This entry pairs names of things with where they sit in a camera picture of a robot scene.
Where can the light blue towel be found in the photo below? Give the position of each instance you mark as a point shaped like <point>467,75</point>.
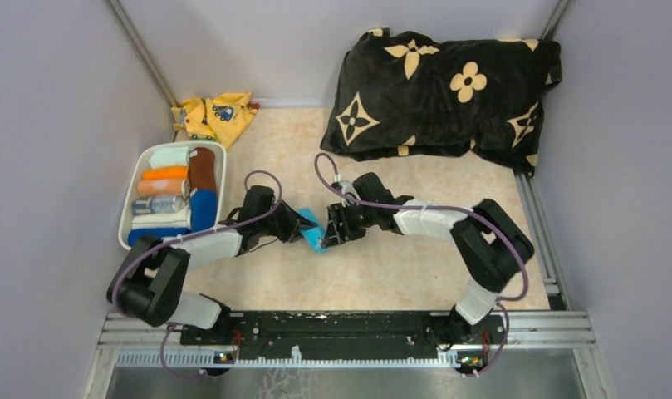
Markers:
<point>313,235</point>

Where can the salmon rolled towel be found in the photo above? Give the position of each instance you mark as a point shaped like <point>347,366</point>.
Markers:
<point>163,187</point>

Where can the aluminium frame rail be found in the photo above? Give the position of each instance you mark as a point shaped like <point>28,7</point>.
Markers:
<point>544,353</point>

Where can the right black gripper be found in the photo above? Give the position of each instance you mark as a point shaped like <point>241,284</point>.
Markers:
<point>337,233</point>

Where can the white plastic basket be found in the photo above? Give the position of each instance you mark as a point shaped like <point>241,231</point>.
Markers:
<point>142,165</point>

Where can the black blanket with beige flowers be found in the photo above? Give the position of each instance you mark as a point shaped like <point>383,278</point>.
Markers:
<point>406,94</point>

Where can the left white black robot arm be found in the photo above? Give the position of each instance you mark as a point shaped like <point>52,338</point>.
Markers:
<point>149,285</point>

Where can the dark blue towel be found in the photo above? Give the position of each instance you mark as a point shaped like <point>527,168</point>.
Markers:
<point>204,209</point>

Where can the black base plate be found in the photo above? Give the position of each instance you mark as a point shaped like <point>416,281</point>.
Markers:
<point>346,336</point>

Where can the yellow printed cloth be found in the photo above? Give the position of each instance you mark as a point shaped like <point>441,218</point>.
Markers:
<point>220,119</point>

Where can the orange rolled towel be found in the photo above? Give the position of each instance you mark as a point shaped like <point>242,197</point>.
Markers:
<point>166,173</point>

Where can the brown towel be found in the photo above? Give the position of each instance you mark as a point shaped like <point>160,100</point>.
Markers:
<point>202,169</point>

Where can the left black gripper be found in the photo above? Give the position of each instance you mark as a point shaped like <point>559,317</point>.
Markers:
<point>293,223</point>

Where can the mint green rolled towel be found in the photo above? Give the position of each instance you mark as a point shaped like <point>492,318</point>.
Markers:
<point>163,157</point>

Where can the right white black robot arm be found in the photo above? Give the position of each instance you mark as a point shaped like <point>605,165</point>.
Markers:
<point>489,242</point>

